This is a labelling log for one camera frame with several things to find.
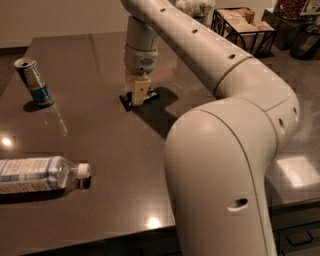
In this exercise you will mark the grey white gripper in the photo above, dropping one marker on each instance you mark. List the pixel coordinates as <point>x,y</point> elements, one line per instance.
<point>139,61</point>

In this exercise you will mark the black rxbar chocolate bar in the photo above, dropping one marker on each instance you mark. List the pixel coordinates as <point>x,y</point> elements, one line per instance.
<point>127,102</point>

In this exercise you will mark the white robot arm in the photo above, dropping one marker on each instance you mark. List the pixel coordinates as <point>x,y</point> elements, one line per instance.
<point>216,154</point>

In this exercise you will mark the metal cup with cotton swabs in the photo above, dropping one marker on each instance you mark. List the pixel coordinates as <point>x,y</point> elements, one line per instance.
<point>197,9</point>

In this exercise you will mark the red bull can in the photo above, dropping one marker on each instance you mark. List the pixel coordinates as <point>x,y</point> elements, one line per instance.
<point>29,72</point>

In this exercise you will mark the clear plastic water bottle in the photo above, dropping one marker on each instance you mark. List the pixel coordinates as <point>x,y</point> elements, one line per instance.
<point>39,174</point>

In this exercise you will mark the dark stand under jar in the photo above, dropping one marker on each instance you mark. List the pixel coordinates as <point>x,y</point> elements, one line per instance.
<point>301,38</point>

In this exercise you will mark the glass jar with nuts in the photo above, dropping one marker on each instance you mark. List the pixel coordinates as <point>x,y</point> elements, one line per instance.
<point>297,10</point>

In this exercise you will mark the black wire basket with packets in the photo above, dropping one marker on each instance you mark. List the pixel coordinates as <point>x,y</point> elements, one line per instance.
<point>238,26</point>

